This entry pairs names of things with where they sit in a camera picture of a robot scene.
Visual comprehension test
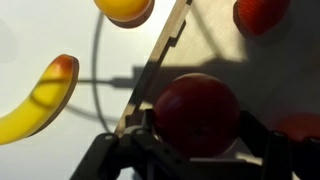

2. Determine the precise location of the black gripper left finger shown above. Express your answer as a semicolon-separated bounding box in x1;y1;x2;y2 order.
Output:
69;109;202;180

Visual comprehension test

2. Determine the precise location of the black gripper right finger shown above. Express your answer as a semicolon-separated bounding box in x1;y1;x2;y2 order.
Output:
239;110;320;180

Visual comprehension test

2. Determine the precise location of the red apple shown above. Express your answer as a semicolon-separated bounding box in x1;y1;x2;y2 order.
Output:
152;72;242;159

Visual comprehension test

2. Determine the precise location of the light wooden slatted crate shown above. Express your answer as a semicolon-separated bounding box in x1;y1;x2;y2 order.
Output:
114;0;320;180

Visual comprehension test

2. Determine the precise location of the orange fruit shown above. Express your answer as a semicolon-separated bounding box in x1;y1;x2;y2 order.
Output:
275;112;320;143

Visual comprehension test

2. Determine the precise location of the yellow banana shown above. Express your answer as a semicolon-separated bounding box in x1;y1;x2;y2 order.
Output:
0;53;81;146

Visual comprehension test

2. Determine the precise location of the small red strawberry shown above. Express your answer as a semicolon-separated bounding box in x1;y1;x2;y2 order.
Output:
232;0;292;37

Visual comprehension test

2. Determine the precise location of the small yellow-orange fruit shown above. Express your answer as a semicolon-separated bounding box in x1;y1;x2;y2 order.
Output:
92;0;156;30

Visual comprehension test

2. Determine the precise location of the thin cable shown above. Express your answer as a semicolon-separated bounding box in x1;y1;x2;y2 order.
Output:
90;12;136;133

